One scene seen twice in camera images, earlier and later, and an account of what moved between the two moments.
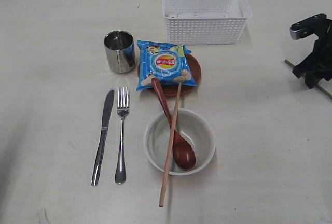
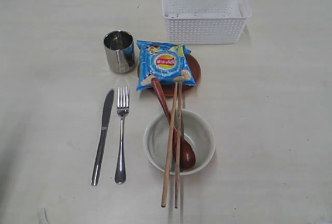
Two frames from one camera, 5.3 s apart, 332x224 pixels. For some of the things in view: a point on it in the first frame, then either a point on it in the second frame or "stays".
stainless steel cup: (120, 48) stays
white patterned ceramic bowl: (192, 127) stays
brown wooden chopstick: (318, 85) -> (178, 135)
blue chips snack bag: (169, 64) stays
